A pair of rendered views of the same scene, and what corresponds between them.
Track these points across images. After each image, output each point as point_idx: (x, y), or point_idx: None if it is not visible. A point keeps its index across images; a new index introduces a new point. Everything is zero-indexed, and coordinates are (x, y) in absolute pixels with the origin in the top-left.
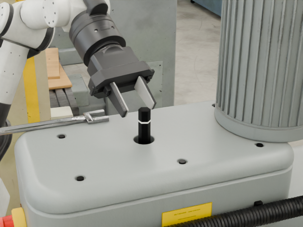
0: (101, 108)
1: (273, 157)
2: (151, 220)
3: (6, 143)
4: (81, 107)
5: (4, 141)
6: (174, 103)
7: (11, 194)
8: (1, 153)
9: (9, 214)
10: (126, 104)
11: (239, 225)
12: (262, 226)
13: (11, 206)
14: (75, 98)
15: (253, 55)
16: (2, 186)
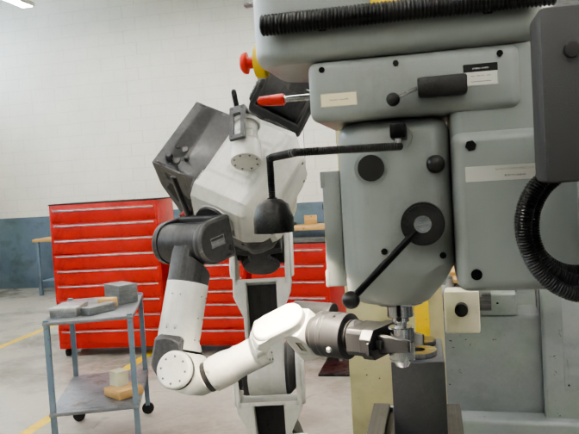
0: (534, 322)
1: None
2: (358, 3)
3: (308, 107)
4: (506, 318)
5: (306, 104)
6: None
7: (388, 370)
8: (302, 117)
9: (383, 399)
10: (569, 316)
11: (451, 1)
12: (501, 34)
13: (387, 387)
14: (498, 303)
15: None
16: (295, 141)
